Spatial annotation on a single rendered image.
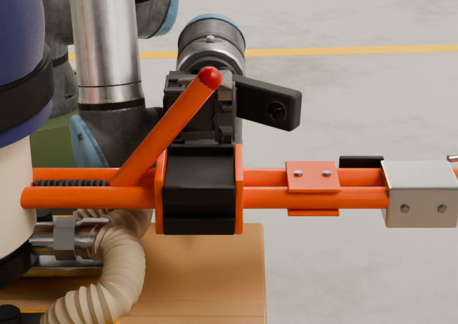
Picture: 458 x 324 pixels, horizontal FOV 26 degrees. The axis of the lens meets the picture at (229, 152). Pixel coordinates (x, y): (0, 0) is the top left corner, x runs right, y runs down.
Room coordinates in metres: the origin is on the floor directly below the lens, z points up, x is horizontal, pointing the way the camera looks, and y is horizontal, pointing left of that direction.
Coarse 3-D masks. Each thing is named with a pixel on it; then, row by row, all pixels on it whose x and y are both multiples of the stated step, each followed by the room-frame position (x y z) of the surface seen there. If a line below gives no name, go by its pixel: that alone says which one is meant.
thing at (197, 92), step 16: (192, 80) 0.87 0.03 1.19; (208, 80) 0.86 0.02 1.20; (192, 96) 0.86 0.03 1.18; (208, 96) 0.86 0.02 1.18; (176, 112) 0.86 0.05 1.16; (192, 112) 0.86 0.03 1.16; (160, 128) 0.86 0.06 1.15; (176, 128) 0.86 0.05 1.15; (144, 144) 0.86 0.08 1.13; (160, 144) 0.86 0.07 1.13; (128, 160) 0.86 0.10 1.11; (144, 160) 0.86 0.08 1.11; (128, 176) 0.86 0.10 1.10
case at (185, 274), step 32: (256, 224) 1.04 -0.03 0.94; (160, 256) 0.96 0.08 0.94; (192, 256) 0.96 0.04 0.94; (224, 256) 0.96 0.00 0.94; (256, 256) 0.96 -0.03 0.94; (32, 288) 0.90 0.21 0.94; (64, 288) 0.90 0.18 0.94; (160, 288) 0.90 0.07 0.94; (192, 288) 0.90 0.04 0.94; (224, 288) 0.90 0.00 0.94; (256, 288) 0.90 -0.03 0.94; (128, 320) 0.84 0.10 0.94; (160, 320) 0.84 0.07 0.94; (192, 320) 0.84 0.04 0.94; (224, 320) 0.84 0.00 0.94; (256, 320) 0.84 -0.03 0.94
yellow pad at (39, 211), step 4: (36, 212) 0.96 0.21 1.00; (40, 212) 0.96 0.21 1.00; (44, 212) 0.96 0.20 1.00; (48, 212) 0.96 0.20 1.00; (40, 216) 0.95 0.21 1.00; (44, 216) 0.95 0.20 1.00; (48, 216) 0.96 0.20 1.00; (52, 216) 0.97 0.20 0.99; (56, 216) 1.01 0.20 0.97; (60, 216) 1.01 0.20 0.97; (64, 216) 1.01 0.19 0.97; (68, 216) 1.01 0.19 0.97; (40, 220) 0.95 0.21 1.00; (44, 220) 0.95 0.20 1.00; (48, 220) 0.96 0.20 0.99; (52, 220) 0.96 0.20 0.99
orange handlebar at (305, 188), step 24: (48, 168) 0.89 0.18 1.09; (72, 168) 0.89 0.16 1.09; (96, 168) 0.89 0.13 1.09; (264, 168) 0.89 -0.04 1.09; (288, 168) 0.88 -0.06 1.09; (312, 168) 0.88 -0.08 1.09; (336, 168) 0.89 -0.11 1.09; (360, 168) 0.89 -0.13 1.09; (456, 168) 0.89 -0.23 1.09; (24, 192) 0.84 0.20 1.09; (48, 192) 0.84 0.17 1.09; (72, 192) 0.84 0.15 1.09; (96, 192) 0.84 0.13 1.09; (120, 192) 0.84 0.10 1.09; (144, 192) 0.84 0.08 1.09; (264, 192) 0.84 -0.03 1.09; (288, 192) 0.84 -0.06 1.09; (312, 192) 0.84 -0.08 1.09; (336, 192) 0.84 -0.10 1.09; (360, 192) 0.84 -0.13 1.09; (384, 192) 0.84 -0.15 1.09
